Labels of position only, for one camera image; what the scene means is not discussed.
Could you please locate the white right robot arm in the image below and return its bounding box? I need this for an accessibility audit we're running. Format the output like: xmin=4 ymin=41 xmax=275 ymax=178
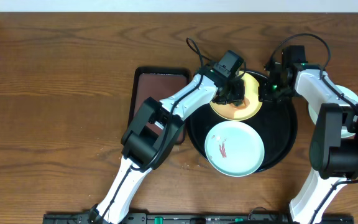
xmin=260 ymin=62 xmax=358 ymax=223

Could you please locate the green and orange sponge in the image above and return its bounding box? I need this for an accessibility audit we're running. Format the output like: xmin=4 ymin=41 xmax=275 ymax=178
xmin=231 ymin=98 xmax=250 ymax=110

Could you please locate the black round tray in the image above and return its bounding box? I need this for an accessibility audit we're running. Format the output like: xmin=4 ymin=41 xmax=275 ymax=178
xmin=186 ymin=70 xmax=298 ymax=174

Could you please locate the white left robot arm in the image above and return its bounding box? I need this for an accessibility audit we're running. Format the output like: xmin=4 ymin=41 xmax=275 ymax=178
xmin=88 ymin=68 xmax=244 ymax=223

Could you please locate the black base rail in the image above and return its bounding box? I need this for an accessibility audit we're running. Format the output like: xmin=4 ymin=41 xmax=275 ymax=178
xmin=42 ymin=212 xmax=354 ymax=224

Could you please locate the brown rectangular tray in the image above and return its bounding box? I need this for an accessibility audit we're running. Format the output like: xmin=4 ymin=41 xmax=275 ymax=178
xmin=128 ymin=66 xmax=190 ymax=146

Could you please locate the mint plate with smear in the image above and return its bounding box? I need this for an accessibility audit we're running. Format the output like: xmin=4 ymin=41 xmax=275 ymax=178
xmin=308 ymin=85 xmax=358 ymax=139

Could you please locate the yellow plate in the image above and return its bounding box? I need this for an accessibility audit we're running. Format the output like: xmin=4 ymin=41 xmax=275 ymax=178
xmin=210 ymin=71 xmax=262 ymax=121

